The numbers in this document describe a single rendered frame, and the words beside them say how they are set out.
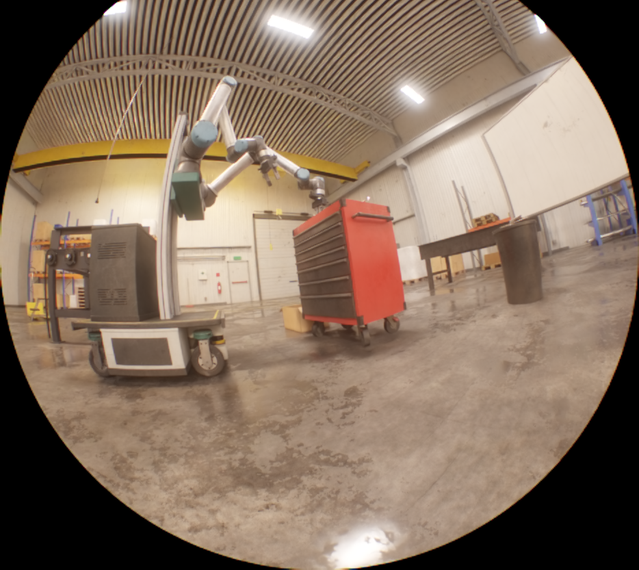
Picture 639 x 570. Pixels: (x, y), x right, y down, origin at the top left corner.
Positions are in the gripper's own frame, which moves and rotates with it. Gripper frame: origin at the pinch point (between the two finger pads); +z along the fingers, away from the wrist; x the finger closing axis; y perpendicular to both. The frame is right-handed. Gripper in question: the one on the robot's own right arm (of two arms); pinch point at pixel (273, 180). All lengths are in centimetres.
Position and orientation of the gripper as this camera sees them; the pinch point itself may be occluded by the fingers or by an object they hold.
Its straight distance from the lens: 148.4
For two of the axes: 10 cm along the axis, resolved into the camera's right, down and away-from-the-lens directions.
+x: 5.8, -0.9, -8.1
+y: -7.2, 4.1, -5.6
